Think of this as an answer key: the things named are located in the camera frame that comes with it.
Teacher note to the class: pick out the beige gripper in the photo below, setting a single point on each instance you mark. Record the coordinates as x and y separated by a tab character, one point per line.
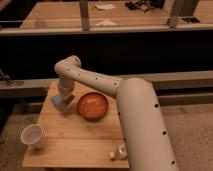
65	87

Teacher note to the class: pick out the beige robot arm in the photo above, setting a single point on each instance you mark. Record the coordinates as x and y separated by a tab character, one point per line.
146	138

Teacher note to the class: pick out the orange bowl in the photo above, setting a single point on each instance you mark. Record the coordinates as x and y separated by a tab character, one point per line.
92	106

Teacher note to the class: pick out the small wooden table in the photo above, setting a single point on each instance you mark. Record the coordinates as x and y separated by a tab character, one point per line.
73	142

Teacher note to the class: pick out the white plastic cup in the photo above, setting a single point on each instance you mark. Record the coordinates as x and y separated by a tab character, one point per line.
33	136

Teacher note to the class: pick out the folded white paper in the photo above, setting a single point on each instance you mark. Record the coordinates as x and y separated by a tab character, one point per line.
106	22

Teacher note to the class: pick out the small white figurine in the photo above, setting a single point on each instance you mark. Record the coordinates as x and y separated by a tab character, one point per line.
119	153

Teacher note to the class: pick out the white paper sheet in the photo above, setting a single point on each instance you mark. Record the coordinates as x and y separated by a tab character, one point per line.
105	6

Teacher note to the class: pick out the dark clutter pile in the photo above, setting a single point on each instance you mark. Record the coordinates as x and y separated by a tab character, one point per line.
145	5

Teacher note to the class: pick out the grey metal post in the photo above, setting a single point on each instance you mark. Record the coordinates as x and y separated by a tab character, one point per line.
175	10
83	4

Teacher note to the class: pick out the grey metal post right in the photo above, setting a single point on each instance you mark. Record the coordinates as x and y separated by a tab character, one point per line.
175	10

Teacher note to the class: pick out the long grey shelf rail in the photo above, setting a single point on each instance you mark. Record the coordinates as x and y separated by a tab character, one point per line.
104	30

